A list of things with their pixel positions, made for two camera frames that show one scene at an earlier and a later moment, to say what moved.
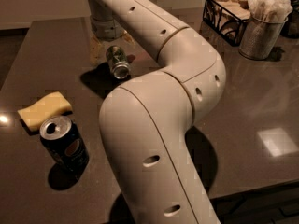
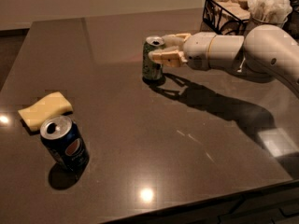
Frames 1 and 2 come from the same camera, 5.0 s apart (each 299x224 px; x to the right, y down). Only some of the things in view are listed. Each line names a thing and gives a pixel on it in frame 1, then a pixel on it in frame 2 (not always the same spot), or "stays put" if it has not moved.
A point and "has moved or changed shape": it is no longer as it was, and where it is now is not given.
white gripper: x=106 y=31 -> x=198 y=49
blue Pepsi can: x=63 y=138 stays put
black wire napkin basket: x=225 y=13 stays put
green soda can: x=120 y=65 has moved or changed shape
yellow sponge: x=50 y=105 stays put
